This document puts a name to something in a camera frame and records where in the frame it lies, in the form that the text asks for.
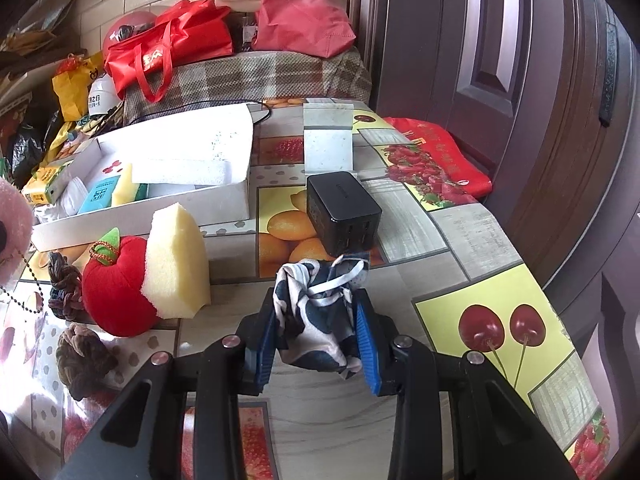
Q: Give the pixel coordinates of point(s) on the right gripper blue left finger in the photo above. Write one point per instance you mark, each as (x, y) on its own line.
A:
(259, 336)

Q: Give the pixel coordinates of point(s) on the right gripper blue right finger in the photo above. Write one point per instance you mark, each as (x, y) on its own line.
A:
(375, 334)

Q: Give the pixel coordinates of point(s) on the navy white patterned cloth pouch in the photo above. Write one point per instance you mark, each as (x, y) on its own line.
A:
(313, 301)

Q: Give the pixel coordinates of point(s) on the yellow sponge wedge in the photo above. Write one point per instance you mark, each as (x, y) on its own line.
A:
(176, 270)

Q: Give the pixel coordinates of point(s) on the dark knotted rope toy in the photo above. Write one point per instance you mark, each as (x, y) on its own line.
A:
(65, 299)

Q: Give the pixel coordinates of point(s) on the fruit pattern tablecloth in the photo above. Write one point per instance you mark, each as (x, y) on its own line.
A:
(438, 255)

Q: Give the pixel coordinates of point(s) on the black charger cube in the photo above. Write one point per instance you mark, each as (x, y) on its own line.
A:
(343, 213)

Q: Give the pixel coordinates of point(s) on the red plush apple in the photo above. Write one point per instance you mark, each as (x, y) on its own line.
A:
(111, 285)

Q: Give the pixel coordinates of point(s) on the white cardboard box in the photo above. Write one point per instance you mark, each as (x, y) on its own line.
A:
(199, 159)

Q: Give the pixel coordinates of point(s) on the yellow green scrub sponge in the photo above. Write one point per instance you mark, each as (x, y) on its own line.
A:
(127, 191)

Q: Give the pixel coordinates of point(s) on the teal tissue pack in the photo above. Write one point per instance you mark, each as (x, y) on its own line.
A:
(100, 195)

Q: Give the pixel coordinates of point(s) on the white card stand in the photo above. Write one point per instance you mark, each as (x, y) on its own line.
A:
(327, 137)

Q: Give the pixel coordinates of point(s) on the white folded towel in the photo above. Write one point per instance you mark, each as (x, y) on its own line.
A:
(67, 205)

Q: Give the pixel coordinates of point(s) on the plaid covered furniture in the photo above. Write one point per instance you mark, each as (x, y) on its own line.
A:
(254, 76)

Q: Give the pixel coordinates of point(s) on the pink plush toy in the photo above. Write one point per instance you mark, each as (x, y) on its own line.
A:
(17, 220)

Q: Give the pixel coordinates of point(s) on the white helmet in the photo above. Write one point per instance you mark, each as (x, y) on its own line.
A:
(102, 96)

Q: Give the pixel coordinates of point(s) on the red tote bag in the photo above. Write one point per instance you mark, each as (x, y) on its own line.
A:
(188, 32)

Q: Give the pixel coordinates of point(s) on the yellow shopping bag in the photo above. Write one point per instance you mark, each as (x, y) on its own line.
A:
(72, 81)

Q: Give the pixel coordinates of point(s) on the crumpled red bag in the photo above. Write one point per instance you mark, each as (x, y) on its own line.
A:
(317, 28)

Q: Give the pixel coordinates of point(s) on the pink red helmet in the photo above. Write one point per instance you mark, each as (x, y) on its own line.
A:
(127, 26)

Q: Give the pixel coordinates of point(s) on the brown knotted rope toy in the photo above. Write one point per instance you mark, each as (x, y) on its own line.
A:
(82, 360)

